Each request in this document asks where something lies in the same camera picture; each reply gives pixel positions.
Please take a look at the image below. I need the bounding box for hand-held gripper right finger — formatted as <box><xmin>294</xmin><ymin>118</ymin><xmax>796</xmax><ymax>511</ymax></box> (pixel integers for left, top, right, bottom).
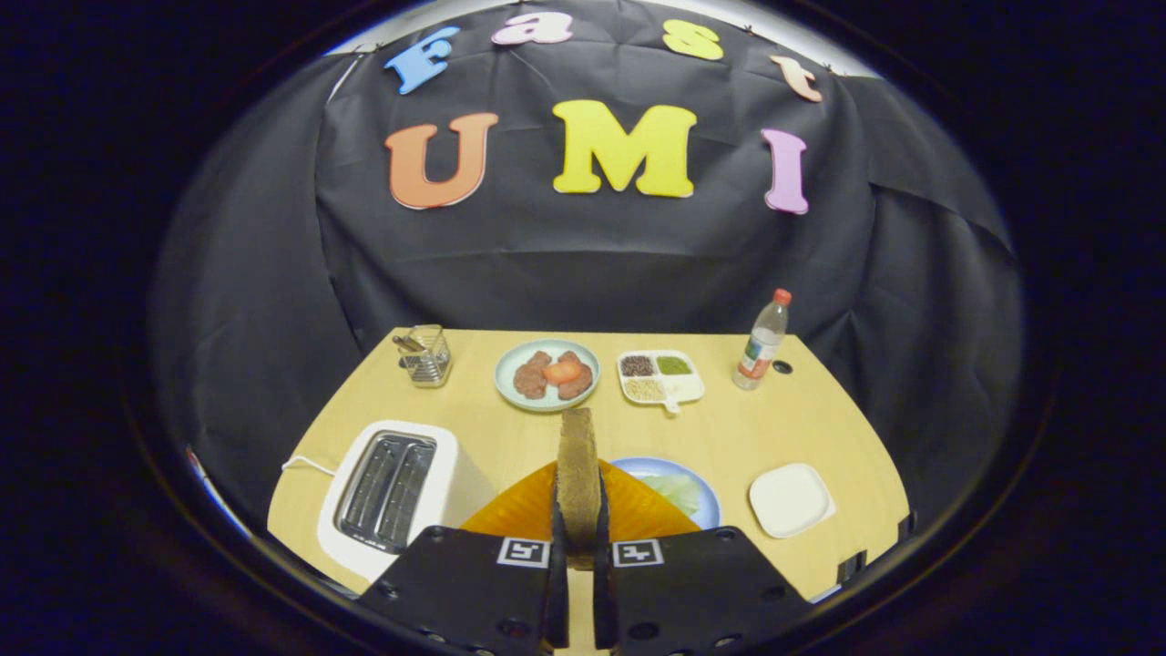
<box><xmin>594</xmin><ymin>460</ymin><xmax>812</xmax><ymax>656</ymax></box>

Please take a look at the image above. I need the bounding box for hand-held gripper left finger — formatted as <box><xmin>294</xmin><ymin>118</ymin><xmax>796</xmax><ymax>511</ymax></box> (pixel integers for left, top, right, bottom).
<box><xmin>355</xmin><ymin>460</ymin><xmax>571</xmax><ymax>656</ymax></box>

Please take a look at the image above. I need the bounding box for green lettuce leaf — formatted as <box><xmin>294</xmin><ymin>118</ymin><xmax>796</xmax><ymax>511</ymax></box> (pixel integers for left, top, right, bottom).
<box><xmin>638</xmin><ymin>472</ymin><xmax>702</xmax><ymax>518</ymax></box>

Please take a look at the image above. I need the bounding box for brown toast slice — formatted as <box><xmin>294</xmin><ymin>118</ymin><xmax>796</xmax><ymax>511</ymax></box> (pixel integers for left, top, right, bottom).
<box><xmin>557</xmin><ymin>407</ymin><xmax>602</xmax><ymax>552</ymax></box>

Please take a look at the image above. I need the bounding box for blue round plate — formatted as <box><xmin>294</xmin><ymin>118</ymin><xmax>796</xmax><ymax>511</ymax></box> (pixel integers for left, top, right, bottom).
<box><xmin>610</xmin><ymin>457</ymin><xmax>721</xmax><ymax>531</ymax></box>

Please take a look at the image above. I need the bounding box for white toaster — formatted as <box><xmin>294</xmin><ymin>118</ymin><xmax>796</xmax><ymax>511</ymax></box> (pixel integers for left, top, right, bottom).
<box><xmin>316</xmin><ymin>420</ymin><xmax>497</xmax><ymax>582</ymax></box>

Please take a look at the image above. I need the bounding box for white square plate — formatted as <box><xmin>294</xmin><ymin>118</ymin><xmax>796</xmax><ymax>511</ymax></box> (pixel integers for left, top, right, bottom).
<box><xmin>749</xmin><ymin>463</ymin><xmax>836</xmax><ymax>539</ymax></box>

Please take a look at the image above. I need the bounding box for pale green plate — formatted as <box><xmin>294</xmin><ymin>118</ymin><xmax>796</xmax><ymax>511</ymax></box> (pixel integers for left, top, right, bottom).
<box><xmin>495</xmin><ymin>339</ymin><xmax>601</xmax><ymax>413</ymax></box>

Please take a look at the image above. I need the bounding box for white sectioned spice dish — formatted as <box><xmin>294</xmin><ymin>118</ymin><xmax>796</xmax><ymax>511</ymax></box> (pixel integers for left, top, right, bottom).
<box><xmin>617</xmin><ymin>350</ymin><xmax>706</xmax><ymax>415</ymax></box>

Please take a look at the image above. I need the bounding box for brown meat patty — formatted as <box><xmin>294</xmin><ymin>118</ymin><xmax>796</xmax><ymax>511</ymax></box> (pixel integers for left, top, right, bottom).
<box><xmin>557</xmin><ymin>351</ymin><xmax>594</xmax><ymax>401</ymax></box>
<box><xmin>513</xmin><ymin>351</ymin><xmax>552</xmax><ymax>400</ymax></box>

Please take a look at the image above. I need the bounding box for clear utensil holder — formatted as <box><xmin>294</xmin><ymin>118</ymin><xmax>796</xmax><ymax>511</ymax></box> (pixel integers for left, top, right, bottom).
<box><xmin>394</xmin><ymin>324</ymin><xmax>453</xmax><ymax>389</ymax></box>

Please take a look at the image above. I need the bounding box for clear water bottle red cap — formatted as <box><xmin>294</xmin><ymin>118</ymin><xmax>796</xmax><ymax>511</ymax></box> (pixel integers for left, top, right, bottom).
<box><xmin>732</xmin><ymin>289</ymin><xmax>793</xmax><ymax>391</ymax></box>

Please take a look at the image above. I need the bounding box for black backdrop cloth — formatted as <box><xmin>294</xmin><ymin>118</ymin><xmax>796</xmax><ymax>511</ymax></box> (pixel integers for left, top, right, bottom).
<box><xmin>150</xmin><ymin>0</ymin><xmax>1026</xmax><ymax>529</ymax></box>

